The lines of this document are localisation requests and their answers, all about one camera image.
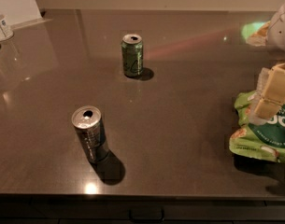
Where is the silver redbull can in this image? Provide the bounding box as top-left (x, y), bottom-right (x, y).
top-left (71, 105), bottom-right (109, 164)

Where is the dark drawer handle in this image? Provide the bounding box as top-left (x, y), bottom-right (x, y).
top-left (128, 209), bottom-right (165, 224)

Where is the clear plastic water bottle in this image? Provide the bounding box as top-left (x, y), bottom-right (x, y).
top-left (0, 13), bottom-right (14, 41)

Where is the green soda can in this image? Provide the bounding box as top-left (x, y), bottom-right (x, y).
top-left (121, 34), bottom-right (143, 77)

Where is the green rice chip bag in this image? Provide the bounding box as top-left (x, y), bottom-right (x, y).
top-left (229, 91), bottom-right (285, 163)

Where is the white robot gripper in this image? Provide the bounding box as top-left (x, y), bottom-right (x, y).
top-left (249, 2), bottom-right (285, 125)

